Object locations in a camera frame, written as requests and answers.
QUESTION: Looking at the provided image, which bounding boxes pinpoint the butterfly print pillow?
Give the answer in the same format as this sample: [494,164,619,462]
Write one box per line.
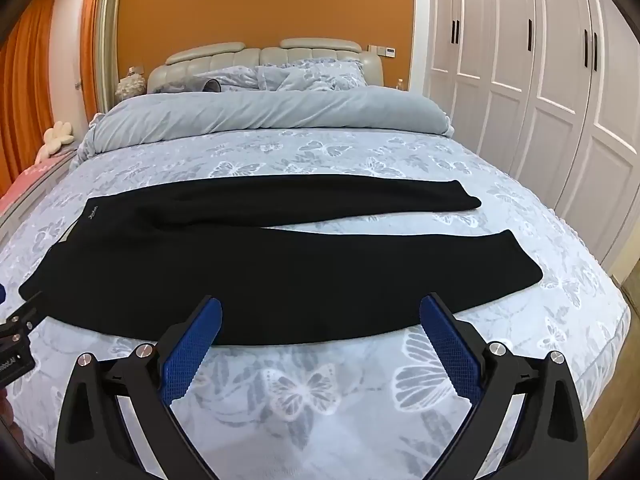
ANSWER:
[255,60,366,94]
[200,67,262,92]

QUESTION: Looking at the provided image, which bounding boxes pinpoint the white wardrobe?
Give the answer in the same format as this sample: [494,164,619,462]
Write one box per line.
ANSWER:
[422,0,640,273]

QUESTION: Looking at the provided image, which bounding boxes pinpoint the butterfly print bedsheet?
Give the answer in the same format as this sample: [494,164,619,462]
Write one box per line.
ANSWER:
[0,127,632,480]

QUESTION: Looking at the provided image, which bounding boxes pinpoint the vase of white flowers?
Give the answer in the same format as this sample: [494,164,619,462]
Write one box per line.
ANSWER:
[115,66,146,101]

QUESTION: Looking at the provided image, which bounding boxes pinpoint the grey pillow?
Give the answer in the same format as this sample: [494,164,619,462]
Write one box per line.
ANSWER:
[75,87,456,163]

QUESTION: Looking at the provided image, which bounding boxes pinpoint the flower-shaped cushion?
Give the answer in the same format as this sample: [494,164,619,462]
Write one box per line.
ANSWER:
[41,121,76,153]

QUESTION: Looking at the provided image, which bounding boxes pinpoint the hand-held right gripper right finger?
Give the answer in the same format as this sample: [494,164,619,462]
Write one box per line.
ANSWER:
[420,294,588,480]

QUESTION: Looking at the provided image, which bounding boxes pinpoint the orange curtain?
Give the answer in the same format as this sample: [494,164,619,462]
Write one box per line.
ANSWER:
[0,0,56,201]

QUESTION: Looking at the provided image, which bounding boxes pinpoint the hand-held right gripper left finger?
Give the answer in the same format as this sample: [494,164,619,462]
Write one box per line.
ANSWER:
[54,295,223,480]

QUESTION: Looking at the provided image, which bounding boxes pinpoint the pink blanket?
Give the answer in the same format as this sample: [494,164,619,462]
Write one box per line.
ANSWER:
[0,152,76,211]

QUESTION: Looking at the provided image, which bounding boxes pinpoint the black pants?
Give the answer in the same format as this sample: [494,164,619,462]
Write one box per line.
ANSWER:
[18,175,543,348]

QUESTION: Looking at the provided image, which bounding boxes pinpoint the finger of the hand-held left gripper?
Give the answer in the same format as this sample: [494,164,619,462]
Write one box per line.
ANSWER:
[0,291,46,341]

